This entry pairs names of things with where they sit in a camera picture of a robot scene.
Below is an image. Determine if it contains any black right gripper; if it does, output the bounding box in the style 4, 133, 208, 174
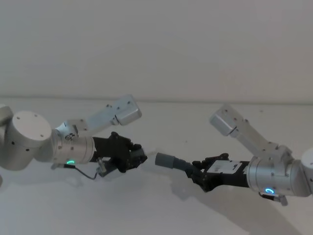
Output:
185, 152, 250, 193

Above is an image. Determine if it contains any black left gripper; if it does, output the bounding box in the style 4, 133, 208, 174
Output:
92, 131, 149, 177

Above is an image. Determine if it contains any white and grey plug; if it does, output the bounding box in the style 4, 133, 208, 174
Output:
143, 151, 196, 173

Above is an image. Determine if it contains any white table cloth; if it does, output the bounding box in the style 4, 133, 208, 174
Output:
0, 97, 313, 235

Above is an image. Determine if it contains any white curtain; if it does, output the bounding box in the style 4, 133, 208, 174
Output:
0, 0, 313, 105

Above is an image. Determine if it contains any thin dark gripper cable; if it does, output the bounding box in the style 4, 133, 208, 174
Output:
64, 158, 109, 181

